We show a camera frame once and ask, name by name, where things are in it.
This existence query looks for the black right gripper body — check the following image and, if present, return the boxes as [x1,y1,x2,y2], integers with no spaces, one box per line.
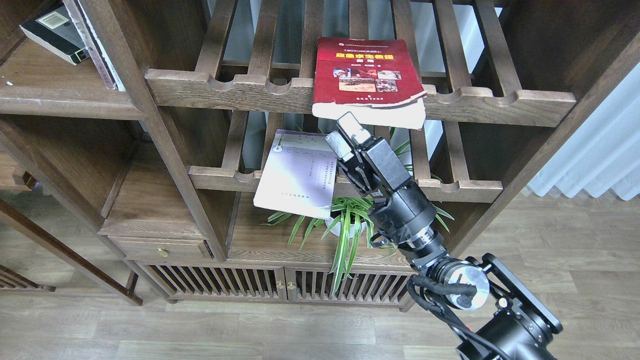
[368,181,447,256]

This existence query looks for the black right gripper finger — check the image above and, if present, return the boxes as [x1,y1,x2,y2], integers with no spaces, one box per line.
[336,112,412,193]
[326,131,381,198]

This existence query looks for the black yellow cover book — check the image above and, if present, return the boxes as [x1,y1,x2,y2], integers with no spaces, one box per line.
[20,6,90,65]

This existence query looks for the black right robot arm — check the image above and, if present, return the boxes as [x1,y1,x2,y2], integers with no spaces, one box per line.
[326,112,563,360]

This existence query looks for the white lavender book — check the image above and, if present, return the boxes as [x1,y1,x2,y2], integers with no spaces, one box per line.
[253,129,337,220]

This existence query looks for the white plant pot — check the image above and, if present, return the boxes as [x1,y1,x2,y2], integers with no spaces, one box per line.
[325,216,368,239]

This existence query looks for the red cover book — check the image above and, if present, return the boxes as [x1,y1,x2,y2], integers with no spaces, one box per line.
[311,37,426,130]

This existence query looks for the dark wooden bookshelf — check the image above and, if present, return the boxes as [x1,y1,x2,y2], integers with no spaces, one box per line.
[1,0,639,311]

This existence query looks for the brass drawer knob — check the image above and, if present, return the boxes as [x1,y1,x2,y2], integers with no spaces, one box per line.
[157,247,169,258]

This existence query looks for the white pleated curtain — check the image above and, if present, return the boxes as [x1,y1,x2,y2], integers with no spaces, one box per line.
[526,65,640,201]

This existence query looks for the dark wooden side furniture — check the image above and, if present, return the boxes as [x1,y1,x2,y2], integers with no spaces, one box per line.
[0,150,144,307]

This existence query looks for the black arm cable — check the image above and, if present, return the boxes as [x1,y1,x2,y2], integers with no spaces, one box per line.
[406,274,511,360]

